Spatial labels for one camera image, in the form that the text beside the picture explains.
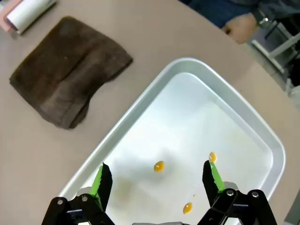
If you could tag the silver metal tray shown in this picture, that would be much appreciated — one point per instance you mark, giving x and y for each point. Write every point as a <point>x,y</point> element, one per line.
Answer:
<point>187,105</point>

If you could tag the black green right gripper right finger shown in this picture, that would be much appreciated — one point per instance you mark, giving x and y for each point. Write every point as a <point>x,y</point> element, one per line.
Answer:
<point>211,182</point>

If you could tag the grey metal frame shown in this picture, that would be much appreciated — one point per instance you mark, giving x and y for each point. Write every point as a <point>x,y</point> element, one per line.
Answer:
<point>276,44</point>

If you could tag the person's left hand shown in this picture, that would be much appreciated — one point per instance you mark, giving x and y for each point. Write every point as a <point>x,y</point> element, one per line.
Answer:
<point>241,27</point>

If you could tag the black wrist watch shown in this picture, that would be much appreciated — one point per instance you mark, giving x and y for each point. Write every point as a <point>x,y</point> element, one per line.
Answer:
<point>261,17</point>

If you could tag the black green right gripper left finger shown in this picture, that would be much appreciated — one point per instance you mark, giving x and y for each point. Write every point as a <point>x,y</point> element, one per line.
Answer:
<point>103,185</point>

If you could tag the orange sauce drop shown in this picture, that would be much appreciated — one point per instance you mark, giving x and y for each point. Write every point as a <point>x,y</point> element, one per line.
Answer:
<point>187,207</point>
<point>159,166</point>
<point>212,156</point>

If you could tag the brown towel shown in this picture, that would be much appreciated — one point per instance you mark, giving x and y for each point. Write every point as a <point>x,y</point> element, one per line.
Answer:
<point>65,70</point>

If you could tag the person in grey jacket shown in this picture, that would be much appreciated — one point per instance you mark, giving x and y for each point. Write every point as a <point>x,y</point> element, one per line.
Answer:
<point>211,9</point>

